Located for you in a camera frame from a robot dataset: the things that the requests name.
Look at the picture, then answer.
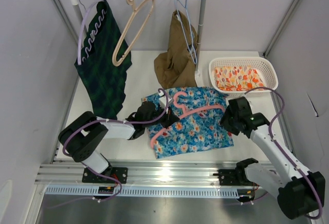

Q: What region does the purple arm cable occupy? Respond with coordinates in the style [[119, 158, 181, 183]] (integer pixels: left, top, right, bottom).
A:
[[244, 87, 324, 219], [46, 88, 171, 207]]

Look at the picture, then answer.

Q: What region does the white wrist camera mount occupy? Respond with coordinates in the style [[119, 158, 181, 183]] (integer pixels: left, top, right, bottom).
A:
[[159, 93, 171, 109]]

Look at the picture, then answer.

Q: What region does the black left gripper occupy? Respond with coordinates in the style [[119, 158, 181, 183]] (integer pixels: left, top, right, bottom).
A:
[[143, 104, 179, 129]]

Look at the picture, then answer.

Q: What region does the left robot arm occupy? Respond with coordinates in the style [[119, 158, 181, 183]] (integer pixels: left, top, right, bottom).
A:
[[58, 101, 179, 183]]

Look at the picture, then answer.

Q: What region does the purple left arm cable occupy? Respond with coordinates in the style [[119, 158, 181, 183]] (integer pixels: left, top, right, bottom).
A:
[[46, 88, 171, 207]]

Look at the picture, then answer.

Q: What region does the orange floral cloth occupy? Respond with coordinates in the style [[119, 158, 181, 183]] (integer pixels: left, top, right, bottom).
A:
[[214, 66, 265, 91]]

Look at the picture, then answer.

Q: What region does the white perforated plastic basket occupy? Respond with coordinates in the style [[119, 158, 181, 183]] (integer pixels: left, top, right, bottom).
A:
[[209, 57, 278, 98]]

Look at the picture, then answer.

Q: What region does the pink plastic hanger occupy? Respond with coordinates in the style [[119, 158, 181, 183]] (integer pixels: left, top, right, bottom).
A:
[[150, 91, 225, 148]]

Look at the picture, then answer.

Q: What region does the slotted cable duct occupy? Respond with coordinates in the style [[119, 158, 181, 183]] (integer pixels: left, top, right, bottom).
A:
[[45, 185, 252, 199]]

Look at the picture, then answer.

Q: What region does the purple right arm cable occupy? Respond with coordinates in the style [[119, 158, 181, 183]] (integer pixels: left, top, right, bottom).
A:
[[244, 87, 324, 219]]

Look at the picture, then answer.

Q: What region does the beige plastic hanger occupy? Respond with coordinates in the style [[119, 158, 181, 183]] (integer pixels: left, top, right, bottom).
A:
[[112, 0, 156, 67]]

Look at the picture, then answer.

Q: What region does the aluminium mounting rail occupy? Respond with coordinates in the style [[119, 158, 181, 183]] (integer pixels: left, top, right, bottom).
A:
[[35, 160, 236, 187]]

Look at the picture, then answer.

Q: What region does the lavender wavy hanger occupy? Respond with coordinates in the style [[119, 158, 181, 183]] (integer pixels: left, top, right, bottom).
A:
[[77, 0, 107, 65]]

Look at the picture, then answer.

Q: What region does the dark green plaid skirt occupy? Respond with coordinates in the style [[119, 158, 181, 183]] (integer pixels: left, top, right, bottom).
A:
[[75, 0, 132, 120]]

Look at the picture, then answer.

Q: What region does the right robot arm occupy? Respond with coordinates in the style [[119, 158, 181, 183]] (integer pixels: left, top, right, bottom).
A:
[[220, 97, 325, 219]]

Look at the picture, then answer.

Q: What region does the tan khaki skirt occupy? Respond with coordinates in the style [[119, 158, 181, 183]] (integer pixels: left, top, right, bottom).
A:
[[154, 11, 197, 89]]

